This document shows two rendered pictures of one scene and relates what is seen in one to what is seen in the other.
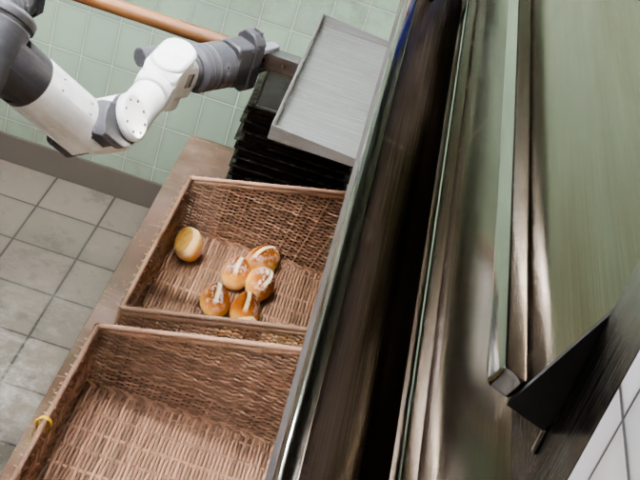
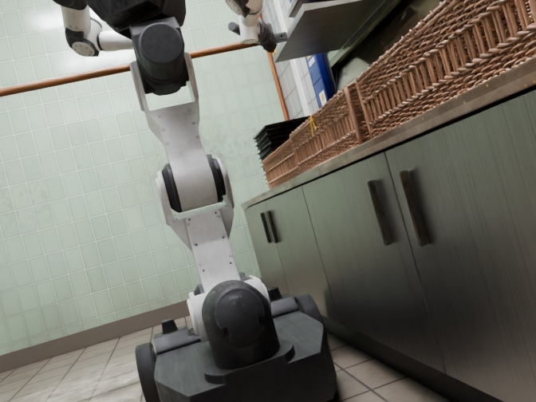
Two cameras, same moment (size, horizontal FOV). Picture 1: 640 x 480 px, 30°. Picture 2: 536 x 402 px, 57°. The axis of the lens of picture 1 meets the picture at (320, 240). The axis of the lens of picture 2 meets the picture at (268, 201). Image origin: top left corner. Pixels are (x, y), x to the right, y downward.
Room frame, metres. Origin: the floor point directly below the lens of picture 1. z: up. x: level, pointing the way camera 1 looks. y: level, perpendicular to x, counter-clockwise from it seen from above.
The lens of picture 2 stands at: (0.11, 0.80, 0.49)
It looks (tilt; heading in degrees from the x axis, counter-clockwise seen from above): 1 degrees up; 349
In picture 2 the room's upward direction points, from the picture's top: 15 degrees counter-clockwise
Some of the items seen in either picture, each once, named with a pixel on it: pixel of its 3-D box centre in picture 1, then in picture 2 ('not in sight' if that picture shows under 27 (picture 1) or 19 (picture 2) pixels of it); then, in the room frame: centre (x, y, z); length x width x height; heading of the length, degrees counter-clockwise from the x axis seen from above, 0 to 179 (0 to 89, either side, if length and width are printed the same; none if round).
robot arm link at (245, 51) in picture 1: (227, 62); (262, 33); (2.01, 0.27, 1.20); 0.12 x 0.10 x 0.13; 146
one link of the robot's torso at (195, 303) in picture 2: not in sight; (227, 305); (1.43, 0.72, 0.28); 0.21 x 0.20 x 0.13; 1
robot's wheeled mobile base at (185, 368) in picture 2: not in sight; (234, 335); (1.47, 0.72, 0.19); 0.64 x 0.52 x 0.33; 1
